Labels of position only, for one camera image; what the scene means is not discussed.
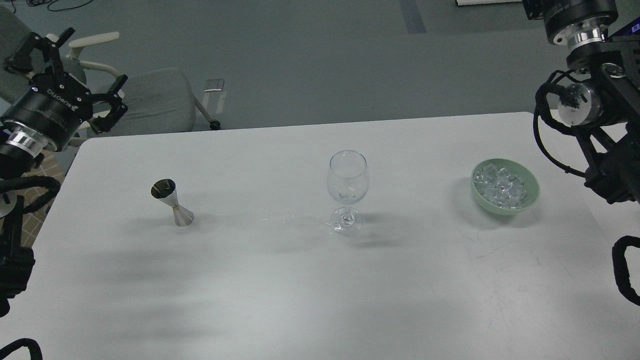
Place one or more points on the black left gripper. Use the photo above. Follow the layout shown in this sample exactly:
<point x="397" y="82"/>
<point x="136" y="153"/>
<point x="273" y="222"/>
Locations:
<point x="56" y="103"/>

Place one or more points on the steel double jigger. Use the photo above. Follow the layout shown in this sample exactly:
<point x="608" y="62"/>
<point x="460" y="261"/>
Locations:
<point x="165" y="190"/>

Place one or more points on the green bowl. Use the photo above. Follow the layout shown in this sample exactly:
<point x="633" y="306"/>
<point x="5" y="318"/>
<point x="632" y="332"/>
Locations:
<point x="532" y="187"/>

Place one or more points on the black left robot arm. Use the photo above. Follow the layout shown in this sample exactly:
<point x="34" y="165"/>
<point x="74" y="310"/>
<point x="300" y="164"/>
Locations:
<point x="21" y="194"/>

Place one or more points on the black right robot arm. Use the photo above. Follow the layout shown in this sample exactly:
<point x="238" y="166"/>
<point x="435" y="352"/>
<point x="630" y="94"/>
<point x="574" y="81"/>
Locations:
<point x="596" y="100"/>

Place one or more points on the clear wine glass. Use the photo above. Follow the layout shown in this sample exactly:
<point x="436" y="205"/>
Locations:
<point x="348" y="182"/>

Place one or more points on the clear ice cubes pile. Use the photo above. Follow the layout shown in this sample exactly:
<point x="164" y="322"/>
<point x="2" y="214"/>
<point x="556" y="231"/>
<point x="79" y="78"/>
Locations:
<point x="500" y="186"/>

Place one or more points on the grey office chair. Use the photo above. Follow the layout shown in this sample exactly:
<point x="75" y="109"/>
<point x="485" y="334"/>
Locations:
<point x="158" y="101"/>

